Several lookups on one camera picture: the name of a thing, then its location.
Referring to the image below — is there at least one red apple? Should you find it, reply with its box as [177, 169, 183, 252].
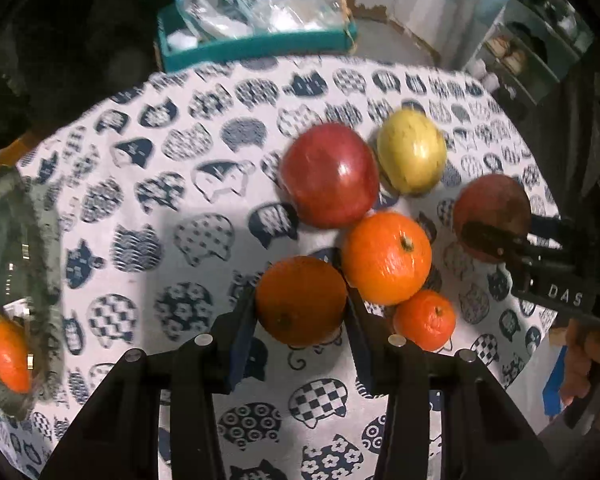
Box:
[453, 174, 531, 263]
[278, 122, 379, 230]

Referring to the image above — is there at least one small tangerine bottom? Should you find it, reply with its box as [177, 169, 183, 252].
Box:
[392, 289, 456, 352]

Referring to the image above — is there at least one small tangerine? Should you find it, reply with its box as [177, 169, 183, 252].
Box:
[392, 289, 456, 352]
[256, 256, 348, 347]

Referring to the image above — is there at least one large orange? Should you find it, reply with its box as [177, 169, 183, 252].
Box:
[341, 211, 432, 306]

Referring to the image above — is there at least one person right hand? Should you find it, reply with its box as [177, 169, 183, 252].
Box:
[559, 318, 600, 430]

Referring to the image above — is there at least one cat pattern tablecloth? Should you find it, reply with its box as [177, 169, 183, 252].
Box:
[0, 56, 557, 478]

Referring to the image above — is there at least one green glass plate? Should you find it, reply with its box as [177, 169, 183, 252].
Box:
[0, 168, 61, 420]

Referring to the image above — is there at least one shoe rack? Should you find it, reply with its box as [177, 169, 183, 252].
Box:
[464, 0, 593, 122]

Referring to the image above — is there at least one teal plastic basket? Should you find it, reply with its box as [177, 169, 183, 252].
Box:
[156, 0, 358, 73]

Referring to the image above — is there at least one clear plastic bag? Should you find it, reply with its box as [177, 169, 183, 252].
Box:
[249, 0, 350, 34]

